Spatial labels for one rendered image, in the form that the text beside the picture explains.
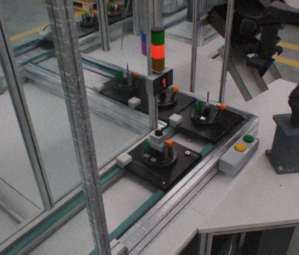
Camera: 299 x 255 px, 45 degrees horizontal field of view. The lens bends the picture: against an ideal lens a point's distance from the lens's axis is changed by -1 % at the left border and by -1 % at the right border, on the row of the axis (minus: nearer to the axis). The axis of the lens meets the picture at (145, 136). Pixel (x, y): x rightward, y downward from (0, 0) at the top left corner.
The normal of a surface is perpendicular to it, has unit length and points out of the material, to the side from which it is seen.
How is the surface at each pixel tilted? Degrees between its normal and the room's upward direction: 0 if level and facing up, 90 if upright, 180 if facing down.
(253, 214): 0
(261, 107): 0
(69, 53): 90
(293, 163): 90
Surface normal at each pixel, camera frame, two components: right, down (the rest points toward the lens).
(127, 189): -0.04, -0.79
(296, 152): 0.10, 0.60
